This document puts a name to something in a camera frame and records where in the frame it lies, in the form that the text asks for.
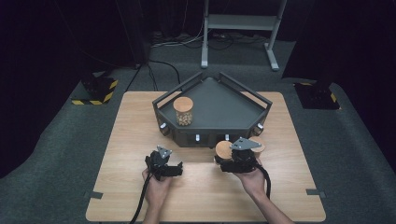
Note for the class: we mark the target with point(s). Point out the person's left hand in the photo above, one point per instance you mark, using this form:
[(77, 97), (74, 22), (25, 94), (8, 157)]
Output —
[(157, 191)]

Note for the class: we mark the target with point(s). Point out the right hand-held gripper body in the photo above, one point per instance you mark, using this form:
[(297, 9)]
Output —
[(244, 160)]

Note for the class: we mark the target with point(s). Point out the glass jar with wooden lid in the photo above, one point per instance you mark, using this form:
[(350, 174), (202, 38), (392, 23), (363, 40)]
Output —
[(261, 150)]

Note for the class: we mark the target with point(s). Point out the glass jar with brown nuts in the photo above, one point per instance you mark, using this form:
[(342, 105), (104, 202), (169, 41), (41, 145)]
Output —
[(223, 150)]

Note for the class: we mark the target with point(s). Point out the grey metal stand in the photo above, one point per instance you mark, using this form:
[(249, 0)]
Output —
[(241, 23)]

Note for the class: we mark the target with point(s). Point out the dark grey corner shelf rack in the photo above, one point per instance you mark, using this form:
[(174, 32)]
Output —
[(218, 105)]

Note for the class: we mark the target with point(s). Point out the glass jar with pale beans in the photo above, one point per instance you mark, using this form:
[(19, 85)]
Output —
[(183, 112)]

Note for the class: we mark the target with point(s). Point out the black yellow striped stand base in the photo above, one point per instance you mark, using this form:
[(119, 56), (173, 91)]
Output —
[(98, 90)]

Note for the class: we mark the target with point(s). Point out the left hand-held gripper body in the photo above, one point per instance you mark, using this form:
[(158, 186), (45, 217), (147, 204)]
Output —
[(157, 165)]

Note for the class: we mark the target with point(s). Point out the person's right hand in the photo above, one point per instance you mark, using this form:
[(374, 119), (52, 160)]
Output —
[(253, 180)]

